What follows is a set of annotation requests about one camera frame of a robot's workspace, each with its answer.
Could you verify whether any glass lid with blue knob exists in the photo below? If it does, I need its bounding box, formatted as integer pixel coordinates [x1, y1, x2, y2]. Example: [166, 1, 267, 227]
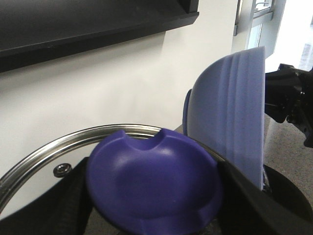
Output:
[0, 125, 223, 235]

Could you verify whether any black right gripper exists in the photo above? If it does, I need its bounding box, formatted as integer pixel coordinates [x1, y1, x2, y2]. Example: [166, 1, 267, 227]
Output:
[265, 64, 313, 147]

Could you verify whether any grey window frame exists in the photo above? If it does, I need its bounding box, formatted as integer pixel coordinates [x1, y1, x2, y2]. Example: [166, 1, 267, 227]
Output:
[231, 0, 286, 58]

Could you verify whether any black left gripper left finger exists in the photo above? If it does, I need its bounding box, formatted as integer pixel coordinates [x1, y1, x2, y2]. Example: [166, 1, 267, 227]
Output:
[0, 158, 92, 235]

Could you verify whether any light blue bowl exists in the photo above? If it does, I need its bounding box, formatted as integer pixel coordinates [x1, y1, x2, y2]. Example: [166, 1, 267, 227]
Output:
[182, 47, 265, 189]

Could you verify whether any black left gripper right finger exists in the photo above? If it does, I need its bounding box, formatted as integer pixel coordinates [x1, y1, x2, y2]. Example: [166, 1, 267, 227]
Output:
[218, 162, 313, 235]

